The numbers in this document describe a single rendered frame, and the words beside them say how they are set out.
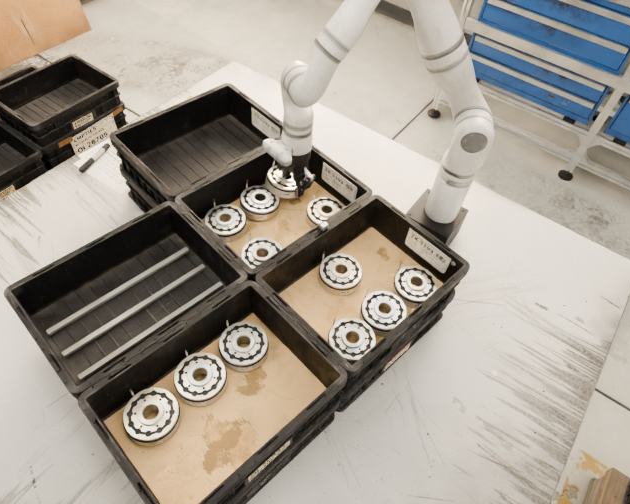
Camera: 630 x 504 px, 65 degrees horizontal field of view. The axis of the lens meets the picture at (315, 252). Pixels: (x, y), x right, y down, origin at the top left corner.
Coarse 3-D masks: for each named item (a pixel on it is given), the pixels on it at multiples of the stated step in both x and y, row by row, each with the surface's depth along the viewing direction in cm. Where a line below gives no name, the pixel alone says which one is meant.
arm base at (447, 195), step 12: (444, 180) 127; (456, 180) 125; (468, 180) 125; (432, 192) 134; (444, 192) 129; (456, 192) 128; (432, 204) 135; (444, 204) 132; (456, 204) 132; (432, 216) 137; (444, 216) 135; (456, 216) 138
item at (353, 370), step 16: (352, 208) 121; (336, 224) 117; (416, 224) 119; (432, 240) 116; (288, 256) 112; (464, 272) 111; (448, 288) 108; (288, 304) 102; (432, 304) 107; (304, 320) 100; (416, 320) 105; (320, 336) 98; (336, 352) 96; (368, 352) 97; (352, 368) 95
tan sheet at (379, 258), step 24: (360, 240) 128; (384, 240) 128; (360, 264) 123; (384, 264) 123; (408, 264) 124; (288, 288) 117; (312, 288) 117; (360, 288) 118; (384, 288) 119; (312, 312) 113; (336, 312) 114; (384, 312) 115; (408, 312) 115
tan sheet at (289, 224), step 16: (304, 192) 137; (320, 192) 137; (288, 208) 132; (304, 208) 133; (256, 224) 128; (272, 224) 129; (288, 224) 129; (304, 224) 129; (240, 240) 125; (288, 240) 126; (240, 256) 122
